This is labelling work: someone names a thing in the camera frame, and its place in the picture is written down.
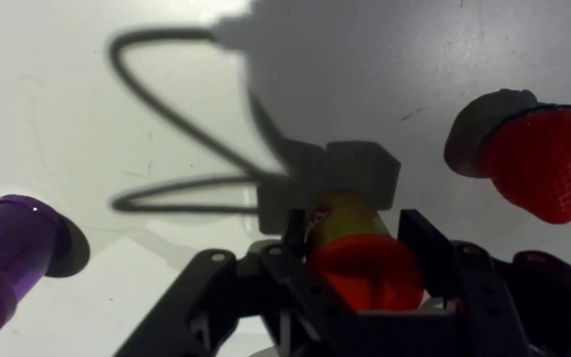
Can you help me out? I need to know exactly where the red-orange lid dough tub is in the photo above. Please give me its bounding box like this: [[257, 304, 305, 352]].
[[303, 191, 426, 314]]

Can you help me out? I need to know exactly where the purple dough tub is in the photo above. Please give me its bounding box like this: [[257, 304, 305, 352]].
[[0, 193, 93, 348]]

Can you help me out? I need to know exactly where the red toy strawberry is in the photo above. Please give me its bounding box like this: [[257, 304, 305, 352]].
[[442, 88, 571, 229]]

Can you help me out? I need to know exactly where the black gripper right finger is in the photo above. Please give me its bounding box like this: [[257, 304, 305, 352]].
[[394, 209, 571, 357]]

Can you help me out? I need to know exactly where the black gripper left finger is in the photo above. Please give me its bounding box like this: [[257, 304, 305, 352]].
[[114, 209, 360, 357]]

